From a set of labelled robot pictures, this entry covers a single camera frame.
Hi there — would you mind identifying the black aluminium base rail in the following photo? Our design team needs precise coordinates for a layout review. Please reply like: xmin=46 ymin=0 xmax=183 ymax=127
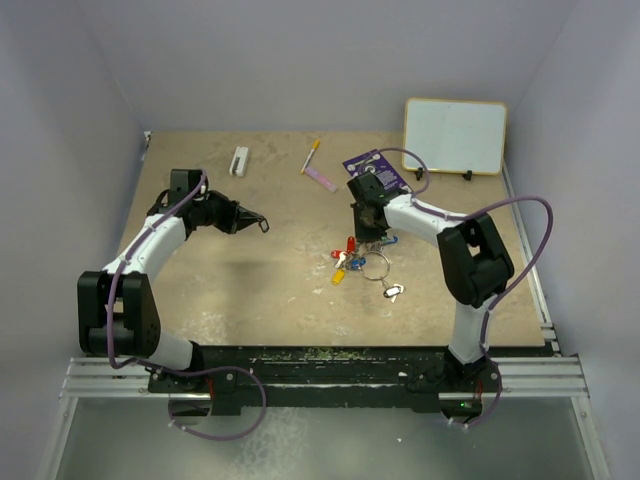
xmin=59 ymin=342 xmax=591 ymax=416

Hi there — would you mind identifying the large metal keyring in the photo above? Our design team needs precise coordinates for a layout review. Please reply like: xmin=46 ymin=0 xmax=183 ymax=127
xmin=360 ymin=250 xmax=391 ymax=281

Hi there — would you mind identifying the yellow framed whiteboard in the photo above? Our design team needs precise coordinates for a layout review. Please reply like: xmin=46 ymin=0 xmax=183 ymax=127
xmin=402 ymin=98 xmax=508 ymax=175

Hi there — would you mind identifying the yellow key tag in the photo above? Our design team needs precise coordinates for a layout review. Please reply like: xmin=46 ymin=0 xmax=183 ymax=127
xmin=331 ymin=269 xmax=347 ymax=286

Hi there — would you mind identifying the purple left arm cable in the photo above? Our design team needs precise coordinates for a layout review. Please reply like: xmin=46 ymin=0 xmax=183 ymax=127
xmin=107 ymin=169 xmax=267 ymax=444

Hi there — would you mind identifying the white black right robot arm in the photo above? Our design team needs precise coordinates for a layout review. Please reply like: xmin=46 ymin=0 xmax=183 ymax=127
xmin=347 ymin=173 xmax=515 ymax=391

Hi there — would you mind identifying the purple paperback book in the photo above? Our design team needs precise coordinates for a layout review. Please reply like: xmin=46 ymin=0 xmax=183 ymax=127
xmin=342 ymin=150 xmax=413 ymax=193

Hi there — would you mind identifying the yellow capped marker pen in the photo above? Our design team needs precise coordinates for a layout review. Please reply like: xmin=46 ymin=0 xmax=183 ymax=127
xmin=300 ymin=139 xmax=321 ymax=175

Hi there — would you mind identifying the small blue key tag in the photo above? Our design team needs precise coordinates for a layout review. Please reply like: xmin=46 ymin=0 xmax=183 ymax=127
xmin=346 ymin=257 xmax=366 ymax=270

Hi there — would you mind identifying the black whiteboard stand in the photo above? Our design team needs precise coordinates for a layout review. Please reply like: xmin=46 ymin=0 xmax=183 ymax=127
xmin=414 ymin=167 xmax=473 ymax=181

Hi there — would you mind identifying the white stapler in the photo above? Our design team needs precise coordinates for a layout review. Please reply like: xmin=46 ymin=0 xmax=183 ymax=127
xmin=229 ymin=146 xmax=249 ymax=177

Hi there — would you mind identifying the black white key tag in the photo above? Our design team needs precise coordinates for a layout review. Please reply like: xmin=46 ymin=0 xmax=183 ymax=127
xmin=383 ymin=284 xmax=405 ymax=303

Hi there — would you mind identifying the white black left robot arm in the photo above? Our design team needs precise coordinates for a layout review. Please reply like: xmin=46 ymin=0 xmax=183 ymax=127
xmin=77 ymin=169 xmax=269 ymax=392

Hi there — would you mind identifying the pink translucent lead case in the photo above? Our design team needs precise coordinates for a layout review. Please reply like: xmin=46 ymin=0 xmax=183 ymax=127
xmin=304 ymin=167 xmax=337 ymax=192

